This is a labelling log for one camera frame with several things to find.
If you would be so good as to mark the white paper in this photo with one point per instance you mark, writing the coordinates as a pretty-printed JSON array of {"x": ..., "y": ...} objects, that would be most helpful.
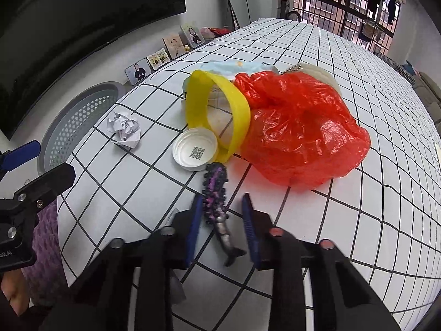
[{"x": 124, "y": 129}]

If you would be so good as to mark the light blue wipes packet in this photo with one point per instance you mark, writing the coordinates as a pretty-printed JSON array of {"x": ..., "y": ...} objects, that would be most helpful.
[{"x": 220, "y": 67}]

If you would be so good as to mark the purple spiked toy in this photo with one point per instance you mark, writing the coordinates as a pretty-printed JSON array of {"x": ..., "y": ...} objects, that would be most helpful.
[{"x": 215, "y": 193}]

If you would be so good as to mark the red plastic bag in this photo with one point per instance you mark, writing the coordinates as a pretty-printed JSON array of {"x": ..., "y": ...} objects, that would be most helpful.
[{"x": 303, "y": 134}]

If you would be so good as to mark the purple knitted cloth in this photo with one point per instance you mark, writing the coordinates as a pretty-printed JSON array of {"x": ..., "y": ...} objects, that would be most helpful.
[{"x": 48, "y": 255}]

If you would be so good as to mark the beige plush ball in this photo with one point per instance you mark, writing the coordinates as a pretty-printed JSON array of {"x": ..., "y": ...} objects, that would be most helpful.
[{"x": 320, "y": 74}]

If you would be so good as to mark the pink photo frame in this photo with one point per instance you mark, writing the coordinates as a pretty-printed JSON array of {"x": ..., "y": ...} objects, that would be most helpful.
[{"x": 175, "y": 45}]

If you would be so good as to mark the white checked bed sheet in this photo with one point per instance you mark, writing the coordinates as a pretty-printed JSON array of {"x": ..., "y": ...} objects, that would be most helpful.
[{"x": 344, "y": 248}]

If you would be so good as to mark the tall white photo frame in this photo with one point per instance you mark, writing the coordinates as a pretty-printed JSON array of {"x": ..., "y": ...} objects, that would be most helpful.
[{"x": 193, "y": 34}]

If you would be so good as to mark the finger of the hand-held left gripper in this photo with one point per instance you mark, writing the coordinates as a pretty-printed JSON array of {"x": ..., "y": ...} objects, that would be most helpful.
[
  {"x": 24, "y": 151},
  {"x": 48, "y": 179}
]

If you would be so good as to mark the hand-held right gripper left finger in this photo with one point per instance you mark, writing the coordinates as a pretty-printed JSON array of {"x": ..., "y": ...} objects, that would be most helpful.
[{"x": 194, "y": 227}]

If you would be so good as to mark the red folded cloth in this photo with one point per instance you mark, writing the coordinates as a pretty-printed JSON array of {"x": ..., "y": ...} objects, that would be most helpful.
[{"x": 220, "y": 31}]

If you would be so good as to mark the white plastic lid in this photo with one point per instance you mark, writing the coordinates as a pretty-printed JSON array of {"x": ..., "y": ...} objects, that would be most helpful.
[{"x": 193, "y": 150}]

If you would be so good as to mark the black curved television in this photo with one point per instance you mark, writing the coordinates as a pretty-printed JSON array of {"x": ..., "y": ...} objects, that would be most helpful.
[{"x": 79, "y": 24}]

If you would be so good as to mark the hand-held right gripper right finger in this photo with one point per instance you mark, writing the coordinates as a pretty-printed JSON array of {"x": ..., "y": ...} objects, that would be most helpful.
[{"x": 249, "y": 231}]

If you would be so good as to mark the photo frame with dark-suited figure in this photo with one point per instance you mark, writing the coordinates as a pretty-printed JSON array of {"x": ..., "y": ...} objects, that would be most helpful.
[{"x": 137, "y": 72}]

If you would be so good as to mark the black window grille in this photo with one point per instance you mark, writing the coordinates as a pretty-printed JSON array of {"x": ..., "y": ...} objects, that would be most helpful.
[{"x": 330, "y": 10}]

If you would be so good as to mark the person's left hand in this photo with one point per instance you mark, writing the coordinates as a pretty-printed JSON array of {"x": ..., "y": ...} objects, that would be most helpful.
[{"x": 12, "y": 291}]

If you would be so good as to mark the scalloped cartoon photo frame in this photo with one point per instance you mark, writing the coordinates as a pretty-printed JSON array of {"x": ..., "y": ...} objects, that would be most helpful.
[{"x": 158, "y": 59}]

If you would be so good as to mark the grey perforated laundry basket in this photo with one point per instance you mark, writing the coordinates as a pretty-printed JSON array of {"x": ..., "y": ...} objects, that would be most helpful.
[{"x": 75, "y": 120}]

